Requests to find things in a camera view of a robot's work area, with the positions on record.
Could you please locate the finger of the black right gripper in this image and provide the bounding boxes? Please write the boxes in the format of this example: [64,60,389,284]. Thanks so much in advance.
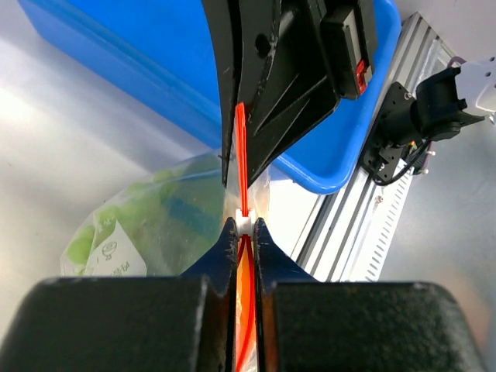
[202,0,243,186]

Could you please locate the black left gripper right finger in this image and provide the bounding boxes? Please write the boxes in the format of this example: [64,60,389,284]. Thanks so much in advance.
[253,219,486,371]

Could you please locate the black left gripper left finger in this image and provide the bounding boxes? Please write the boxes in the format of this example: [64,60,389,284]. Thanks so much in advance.
[1,219,238,371]

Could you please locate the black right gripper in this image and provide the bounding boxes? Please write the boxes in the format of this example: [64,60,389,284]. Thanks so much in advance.
[238,1,378,184]

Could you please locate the clear zip top bag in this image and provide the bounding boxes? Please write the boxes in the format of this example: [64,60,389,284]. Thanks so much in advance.
[59,102,272,372]

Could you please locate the green grape bunch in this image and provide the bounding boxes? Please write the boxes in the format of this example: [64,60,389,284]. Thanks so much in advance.
[61,158,226,277]

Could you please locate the blue plastic bin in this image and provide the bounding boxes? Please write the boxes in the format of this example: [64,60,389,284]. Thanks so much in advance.
[21,1,401,194]

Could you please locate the aluminium frame rail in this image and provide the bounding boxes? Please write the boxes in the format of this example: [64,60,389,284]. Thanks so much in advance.
[289,12,453,281]

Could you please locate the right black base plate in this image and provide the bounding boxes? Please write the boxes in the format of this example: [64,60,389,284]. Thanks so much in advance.
[359,82,422,186]

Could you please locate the white slotted cable duct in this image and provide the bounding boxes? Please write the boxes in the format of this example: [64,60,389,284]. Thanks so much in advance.
[364,172,412,282]

